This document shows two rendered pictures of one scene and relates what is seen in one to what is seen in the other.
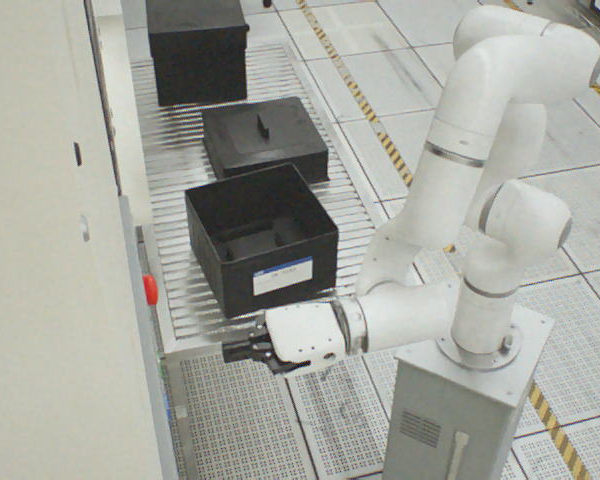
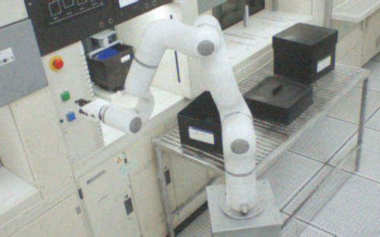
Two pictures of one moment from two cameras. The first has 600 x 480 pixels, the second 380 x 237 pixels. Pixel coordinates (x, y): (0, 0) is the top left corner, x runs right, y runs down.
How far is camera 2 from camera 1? 1.61 m
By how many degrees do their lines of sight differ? 49
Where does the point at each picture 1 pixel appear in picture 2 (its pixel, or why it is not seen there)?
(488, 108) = (145, 41)
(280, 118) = (290, 90)
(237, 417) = not seen: hidden behind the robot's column
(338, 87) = not seen: outside the picture
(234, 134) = (264, 88)
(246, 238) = not seen: hidden behind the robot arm
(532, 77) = (173, 38)
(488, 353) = (232, 208)
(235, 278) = (181, 124)
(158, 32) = (275, 37)
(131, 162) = (183, 67)
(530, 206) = (230, 124)
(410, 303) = (121, 112)
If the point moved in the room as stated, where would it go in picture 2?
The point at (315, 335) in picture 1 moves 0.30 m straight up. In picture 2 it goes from (95, 107) to (77, 33)
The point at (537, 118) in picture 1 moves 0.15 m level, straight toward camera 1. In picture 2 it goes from (214, 72) to (171, 81)
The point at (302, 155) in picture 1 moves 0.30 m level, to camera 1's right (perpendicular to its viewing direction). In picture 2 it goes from (274, 105) to (318, 128)
